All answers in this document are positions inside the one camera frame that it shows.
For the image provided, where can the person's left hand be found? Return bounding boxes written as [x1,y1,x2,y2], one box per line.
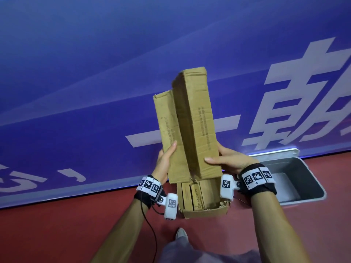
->
[151,140,178,186]

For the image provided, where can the person's right hand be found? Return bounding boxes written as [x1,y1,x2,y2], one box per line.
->
[204,141,260,176]

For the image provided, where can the long brown cardboard box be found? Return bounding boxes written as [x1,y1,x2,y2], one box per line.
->
[171,66,223,180]
[152,89,193,185]
[181,183,192,211]

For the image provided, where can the torn long cardboard box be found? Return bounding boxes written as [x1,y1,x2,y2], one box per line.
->
[190,182,205,212]

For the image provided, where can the large torn cardboard box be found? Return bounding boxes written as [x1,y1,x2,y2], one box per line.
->
[176,178,230,220]

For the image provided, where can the clear plastic storage bin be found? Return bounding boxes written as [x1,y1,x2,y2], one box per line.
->
[248,156,327,207]

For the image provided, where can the person's left forearm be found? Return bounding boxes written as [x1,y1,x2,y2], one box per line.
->
[92,198,150,263]

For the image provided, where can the person's right forearm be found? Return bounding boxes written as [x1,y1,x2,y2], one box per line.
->
[250,190,310,263]

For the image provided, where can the person's grey trousers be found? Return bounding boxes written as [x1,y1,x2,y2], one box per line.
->
[160,235,263,263]

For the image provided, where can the black wristband with marker tiles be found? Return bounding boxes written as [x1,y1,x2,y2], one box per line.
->
[238,163,278,196]
[133,175,167,209]

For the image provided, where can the blue printed barrier board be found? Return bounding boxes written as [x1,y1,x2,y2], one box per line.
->
[0,0,351,209]

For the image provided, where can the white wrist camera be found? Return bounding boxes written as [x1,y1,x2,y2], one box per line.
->
[163,193,179,221]
[220,174,239,201]

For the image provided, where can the black cable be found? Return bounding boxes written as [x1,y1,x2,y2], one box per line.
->
[140,198,159,263]

